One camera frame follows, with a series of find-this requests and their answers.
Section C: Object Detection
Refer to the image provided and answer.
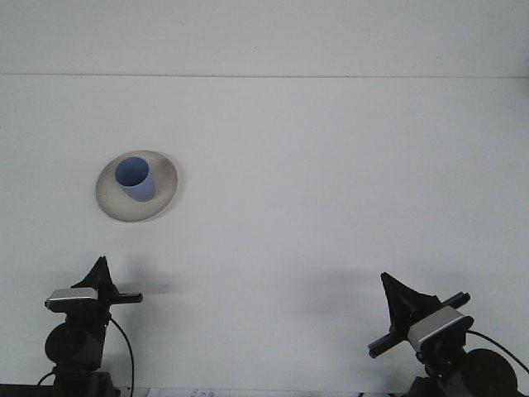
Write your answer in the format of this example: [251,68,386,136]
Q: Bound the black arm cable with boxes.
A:
[466,328,529,374]
[107,315,136,392]

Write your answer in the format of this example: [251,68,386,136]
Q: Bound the pale round plate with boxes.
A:
[95,149,180,224]

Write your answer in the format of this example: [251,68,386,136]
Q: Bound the pale blue cup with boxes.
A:
[113,155,158,204]

